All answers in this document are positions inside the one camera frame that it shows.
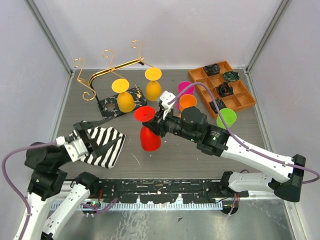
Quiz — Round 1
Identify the red plastic wine glass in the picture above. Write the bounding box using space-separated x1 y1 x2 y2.
134 106 162 152

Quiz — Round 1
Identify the dark red rose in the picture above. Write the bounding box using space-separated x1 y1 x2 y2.
216 82 234 98

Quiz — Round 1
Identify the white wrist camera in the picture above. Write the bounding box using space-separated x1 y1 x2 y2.
157 90 176 120
55 136 89 162

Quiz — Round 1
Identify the orange compartment tray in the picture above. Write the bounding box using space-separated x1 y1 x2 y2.
188 61 256 119

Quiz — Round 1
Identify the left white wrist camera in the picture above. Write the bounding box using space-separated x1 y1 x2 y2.
55 136 89 162

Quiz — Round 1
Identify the orange plastic wine glass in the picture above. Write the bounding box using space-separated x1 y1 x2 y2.
178 94 198 118

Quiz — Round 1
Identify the dark rose bottom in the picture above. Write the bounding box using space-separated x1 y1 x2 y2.
209 98 226 114

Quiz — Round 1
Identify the white slotted cable duct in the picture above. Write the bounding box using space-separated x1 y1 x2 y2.
49 201 223 212

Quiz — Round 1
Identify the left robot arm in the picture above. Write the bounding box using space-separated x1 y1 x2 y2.
14 120 126 240

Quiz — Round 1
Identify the green plastic wine glass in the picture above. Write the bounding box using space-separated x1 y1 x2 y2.
216 108 237 129

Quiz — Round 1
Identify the yellow plastic wine glass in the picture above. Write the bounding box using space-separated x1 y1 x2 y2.
144 67 162 102

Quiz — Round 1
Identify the gold wine glass rack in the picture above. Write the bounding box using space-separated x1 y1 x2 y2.
72 40 148 120

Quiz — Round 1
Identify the dark rose top left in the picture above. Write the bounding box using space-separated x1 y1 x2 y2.
203 63 221 77

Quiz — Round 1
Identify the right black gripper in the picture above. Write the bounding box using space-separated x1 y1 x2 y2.
142 105 198 143

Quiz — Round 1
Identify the dark green rose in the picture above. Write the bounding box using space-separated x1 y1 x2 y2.
222 71 240 83

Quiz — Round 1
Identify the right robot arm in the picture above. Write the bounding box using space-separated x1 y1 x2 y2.
143 106 306 203

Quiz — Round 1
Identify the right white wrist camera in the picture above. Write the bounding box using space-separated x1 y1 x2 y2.
157 90 176 120

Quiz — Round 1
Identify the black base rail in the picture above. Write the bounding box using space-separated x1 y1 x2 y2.
91 179 234 204

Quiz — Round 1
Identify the black white striped cloth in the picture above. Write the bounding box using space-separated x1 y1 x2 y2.
72 120 126 169

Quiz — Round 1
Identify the pink plastic wine glass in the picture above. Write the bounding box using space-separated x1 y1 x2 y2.
177 81 195 111

